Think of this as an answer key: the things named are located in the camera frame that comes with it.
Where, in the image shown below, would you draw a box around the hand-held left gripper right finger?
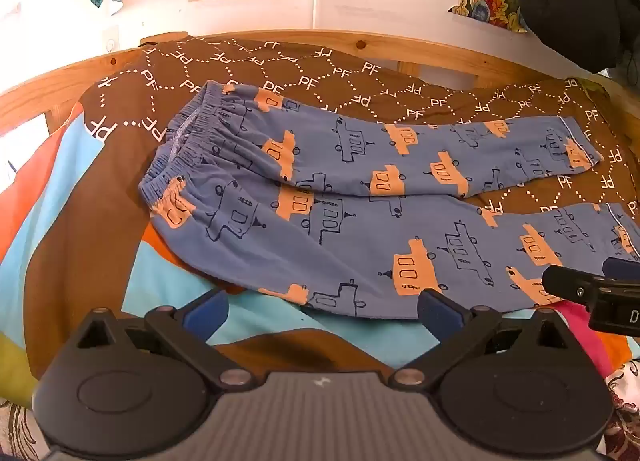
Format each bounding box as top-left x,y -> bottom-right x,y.
389,288 -> 572,388

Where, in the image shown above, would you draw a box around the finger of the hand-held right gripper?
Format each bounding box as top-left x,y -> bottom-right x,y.
601,256 -> 640,283
542,264 -> 608,313

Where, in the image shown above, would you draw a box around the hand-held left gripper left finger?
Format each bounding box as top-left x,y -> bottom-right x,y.
75,288 -> 254,388

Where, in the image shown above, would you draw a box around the blue pants with orange print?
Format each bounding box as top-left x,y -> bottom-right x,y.
137,81 -> 640,323

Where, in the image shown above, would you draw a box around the colourful striped bedsheet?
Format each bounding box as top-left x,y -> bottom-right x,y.
0,103 -> 623,409

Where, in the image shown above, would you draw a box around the black jacket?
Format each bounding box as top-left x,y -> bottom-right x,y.
518,0 -> 640,76

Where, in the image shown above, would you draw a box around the wooden bed frame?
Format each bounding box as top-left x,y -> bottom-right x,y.
0,30 -> 640,142

